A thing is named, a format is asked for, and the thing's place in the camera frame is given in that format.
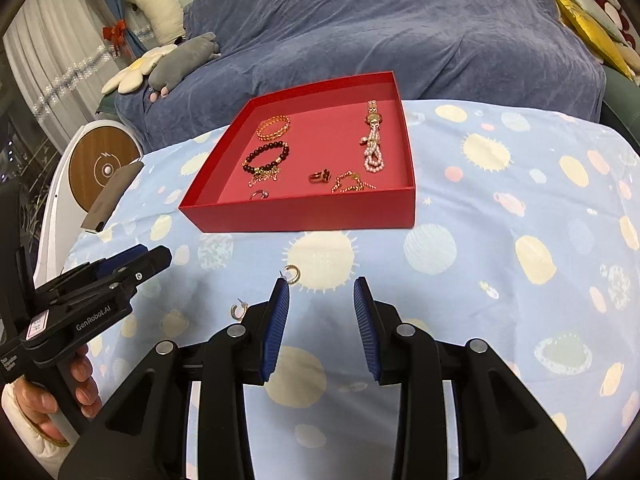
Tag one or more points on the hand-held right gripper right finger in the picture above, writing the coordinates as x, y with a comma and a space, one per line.
367, 330

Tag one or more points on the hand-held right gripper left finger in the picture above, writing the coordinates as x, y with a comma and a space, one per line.
275, 330

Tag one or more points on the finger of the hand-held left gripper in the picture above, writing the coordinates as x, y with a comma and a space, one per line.
145, 266
120, 260

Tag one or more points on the gold hoop earring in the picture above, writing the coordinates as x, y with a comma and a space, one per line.
235, 312
296, 277

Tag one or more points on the red cardboard box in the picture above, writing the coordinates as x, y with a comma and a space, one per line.
300, 215

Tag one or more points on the gold wristwatch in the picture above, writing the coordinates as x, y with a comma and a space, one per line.
373, 119

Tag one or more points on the person's left hand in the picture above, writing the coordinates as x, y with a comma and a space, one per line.
86, 377

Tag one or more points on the grey-brown flat pad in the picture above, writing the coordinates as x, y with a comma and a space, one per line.
112, 195

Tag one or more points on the blue planet print tablecloth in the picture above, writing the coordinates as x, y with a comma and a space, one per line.
450, 285

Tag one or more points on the white device with wooden disc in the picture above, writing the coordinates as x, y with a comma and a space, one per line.
102, 160

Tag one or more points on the flower shaped cushion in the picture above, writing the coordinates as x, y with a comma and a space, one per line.
130, 75

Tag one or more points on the grey plush animal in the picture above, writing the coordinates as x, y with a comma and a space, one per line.
175, 67

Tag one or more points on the white sheer curtain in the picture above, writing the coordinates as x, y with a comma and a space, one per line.
50, 60

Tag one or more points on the red ribbon bow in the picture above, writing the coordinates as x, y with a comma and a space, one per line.
115, 30

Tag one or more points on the white cow plush bolster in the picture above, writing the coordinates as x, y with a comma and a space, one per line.
160, 10

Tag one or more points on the blue-grey sofa blanket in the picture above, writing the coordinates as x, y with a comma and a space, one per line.
400, 20

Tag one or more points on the dark green sofa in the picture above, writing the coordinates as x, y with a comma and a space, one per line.
620, 105

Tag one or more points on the yellow satin cushion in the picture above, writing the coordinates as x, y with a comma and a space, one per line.
585, 25

